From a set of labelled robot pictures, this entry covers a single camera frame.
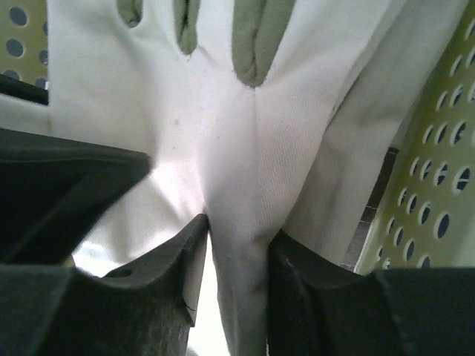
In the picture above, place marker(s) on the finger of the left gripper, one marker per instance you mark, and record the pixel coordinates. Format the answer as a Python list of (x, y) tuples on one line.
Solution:
[(53, 190)]

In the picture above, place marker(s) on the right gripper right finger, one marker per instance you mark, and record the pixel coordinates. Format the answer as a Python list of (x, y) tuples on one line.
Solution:
[(318, 308)]

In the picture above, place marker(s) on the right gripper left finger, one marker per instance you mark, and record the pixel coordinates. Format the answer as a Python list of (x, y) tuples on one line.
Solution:
[(136, 309)]

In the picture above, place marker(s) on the white grey glove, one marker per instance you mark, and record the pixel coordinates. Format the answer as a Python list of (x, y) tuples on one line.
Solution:
[(264, 115)]

